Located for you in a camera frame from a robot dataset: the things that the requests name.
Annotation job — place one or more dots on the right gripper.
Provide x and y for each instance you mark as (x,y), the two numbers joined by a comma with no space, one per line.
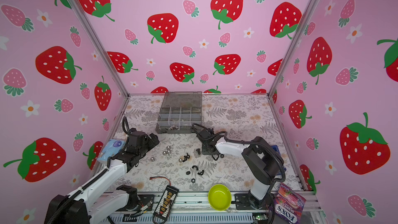
(203,151)

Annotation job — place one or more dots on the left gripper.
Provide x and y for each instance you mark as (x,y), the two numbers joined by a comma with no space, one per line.
(151,144)

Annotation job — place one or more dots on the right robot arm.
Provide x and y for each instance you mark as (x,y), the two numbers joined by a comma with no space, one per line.
(264,162)

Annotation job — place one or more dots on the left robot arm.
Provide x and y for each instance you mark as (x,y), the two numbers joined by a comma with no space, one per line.
(99,183)

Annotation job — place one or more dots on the blue tissue pack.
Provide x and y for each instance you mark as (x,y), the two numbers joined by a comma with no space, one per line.
(110,149)

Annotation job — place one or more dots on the grey compartment organizer box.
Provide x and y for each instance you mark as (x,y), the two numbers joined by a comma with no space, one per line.
(178,112)

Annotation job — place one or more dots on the lime green bowl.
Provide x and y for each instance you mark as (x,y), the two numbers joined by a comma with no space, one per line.
(219,197)

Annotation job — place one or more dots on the blue box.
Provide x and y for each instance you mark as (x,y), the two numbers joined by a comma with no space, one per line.
(278,150)

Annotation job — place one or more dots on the black battery charger board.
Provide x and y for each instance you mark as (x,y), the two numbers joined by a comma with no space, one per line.
(165,204)

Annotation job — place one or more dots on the purple Fox's candy bag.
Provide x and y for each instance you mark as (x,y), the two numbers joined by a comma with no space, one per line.
(288,205)

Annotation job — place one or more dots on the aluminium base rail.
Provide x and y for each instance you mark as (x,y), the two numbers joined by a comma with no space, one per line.
(190,208)

